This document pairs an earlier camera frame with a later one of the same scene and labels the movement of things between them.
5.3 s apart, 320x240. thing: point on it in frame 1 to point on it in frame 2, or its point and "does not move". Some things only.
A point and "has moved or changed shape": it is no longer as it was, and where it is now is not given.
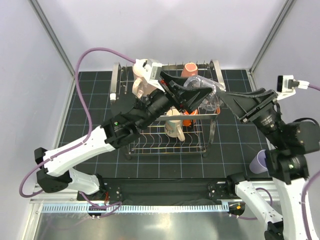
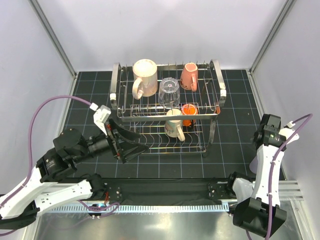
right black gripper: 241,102 to 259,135
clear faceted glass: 212,102 has moved or changed shape
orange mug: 187,123 does not move
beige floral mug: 172,128 does not move
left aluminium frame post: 47,25 does not move
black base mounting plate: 162,191 does not move
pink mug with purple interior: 141,87 does not move
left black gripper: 188,100 to 114,131
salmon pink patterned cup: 190,69 does not move
